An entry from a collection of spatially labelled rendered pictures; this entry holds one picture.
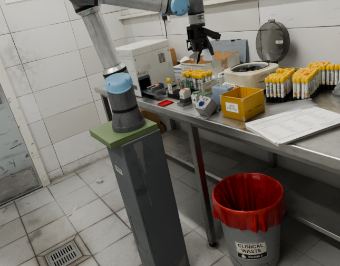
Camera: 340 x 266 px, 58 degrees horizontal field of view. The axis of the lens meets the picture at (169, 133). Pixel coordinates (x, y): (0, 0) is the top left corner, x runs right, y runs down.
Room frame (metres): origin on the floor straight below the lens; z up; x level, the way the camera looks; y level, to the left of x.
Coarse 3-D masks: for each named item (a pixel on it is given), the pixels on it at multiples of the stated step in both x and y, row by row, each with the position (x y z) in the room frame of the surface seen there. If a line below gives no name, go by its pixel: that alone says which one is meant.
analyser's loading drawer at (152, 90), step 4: (148, 88) 1.80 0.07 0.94; (152, 88) 1.77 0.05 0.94; (156, 88) 1.78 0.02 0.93; (164, 88) 1.74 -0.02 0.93; (144, 92) 1.83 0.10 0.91; (148, 92) 1.80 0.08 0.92; (152, 92) 1.76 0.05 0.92; (156, 92) 1.71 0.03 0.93; (160, 92) 1.73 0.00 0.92; (164, 92) 1.74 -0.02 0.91; (160, 96) 1.72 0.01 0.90
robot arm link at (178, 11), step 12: (72, 0) 1.31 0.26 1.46; (84, 0) 1.28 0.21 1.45; (96, 0) 1.27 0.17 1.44; (108, 0) 1.28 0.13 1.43; (120, 0) 1.29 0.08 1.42; (132, 0) 1.29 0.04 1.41; (144, 0) 1.29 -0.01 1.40; (156, 0) 1.30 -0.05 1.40; (168, 0) 1.30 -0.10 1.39; (180, 0) 1.28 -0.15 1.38; (168, 12) 1.32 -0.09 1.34; (180, 12) 1.29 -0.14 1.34
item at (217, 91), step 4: (212, 88) 1.42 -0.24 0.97; (216, 88) 1.40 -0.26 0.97; (220, 88) 1.38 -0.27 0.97; (224, 88) 1.36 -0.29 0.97; (228, 88) 1.35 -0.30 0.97; (232, 88) 1.36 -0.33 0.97; (212, 92) 1.43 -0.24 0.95; (216, 92) 1.40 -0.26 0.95; (220, 92) 1.38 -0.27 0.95; (224, 92) 1.36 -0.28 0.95; (216, 96) 1.41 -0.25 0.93; (216, 100) 1.41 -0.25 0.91; (220, 104) 1.39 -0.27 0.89; (220, 108) 1.37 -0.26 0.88
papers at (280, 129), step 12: (312, 108) 1.13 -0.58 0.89; (264, 120) 1.10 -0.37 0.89; (276, 120) 1.08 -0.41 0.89; (288, 120) 1.06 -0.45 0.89; (300, 120) 1.04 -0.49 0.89; (312, 120) 1.02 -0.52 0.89; (324, 120) 0.99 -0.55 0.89; (336, 120) 0.97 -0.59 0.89; (264, 132) 1.00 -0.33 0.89; (276, 132) 0.98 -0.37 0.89; (288, 132) 0.96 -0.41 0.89; (300, 132) 0.94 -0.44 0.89; (312, 132) 0.93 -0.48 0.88; (276, 144) 0.91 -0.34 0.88
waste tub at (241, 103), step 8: (240, 88) 1.33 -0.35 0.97; (248, 88) 1.29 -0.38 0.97; (224, 96) 1.25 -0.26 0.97; (232, 96) 1.31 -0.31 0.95; (240, 96) 1.33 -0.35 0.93; (248, 96) 1.18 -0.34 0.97; (256, 96) 1.20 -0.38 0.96; (224, 104) 1.25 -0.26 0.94; (232, 104) 1.21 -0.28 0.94; (240, 104) 1.17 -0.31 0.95; (248, 104) 1.18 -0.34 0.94; (256, 104) 1.20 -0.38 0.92; (264, 104) 1.23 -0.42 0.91; (224, 112) 1.26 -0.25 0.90; (232, 112) 1.21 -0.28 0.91; (240, 112) 1.18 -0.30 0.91; (248, 112) 1.17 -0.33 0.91; (256, 112) 1.20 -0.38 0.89; (240, 120) 1.18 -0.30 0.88
